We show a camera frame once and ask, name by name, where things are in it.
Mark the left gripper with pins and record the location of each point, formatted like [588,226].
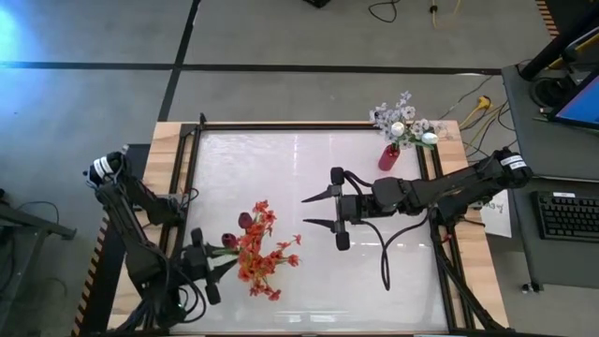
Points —
[196,262]

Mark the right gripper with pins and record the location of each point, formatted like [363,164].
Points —
[355,208]

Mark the red ribbed glass vase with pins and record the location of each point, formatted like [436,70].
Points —
[388,159]

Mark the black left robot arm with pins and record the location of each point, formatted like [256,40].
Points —
[140,253]

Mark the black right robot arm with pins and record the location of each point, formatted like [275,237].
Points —
[444,187]

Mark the black mat orange striped edge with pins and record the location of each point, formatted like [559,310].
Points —
[96,304]
[568,11]

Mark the white paper sheet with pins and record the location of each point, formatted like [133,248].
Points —
[498,220]

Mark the grey metal stand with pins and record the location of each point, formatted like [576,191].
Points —
[28,224]

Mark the black object on floor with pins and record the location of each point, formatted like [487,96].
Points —
[317,3]

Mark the grey desk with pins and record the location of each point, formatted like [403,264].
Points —
[538,140]

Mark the black keyboard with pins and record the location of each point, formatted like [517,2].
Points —
[566,215]

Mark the monitor with blue screen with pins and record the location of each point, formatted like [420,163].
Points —
[585,105]

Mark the black aluminium table frame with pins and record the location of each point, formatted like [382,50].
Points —
[281,126]

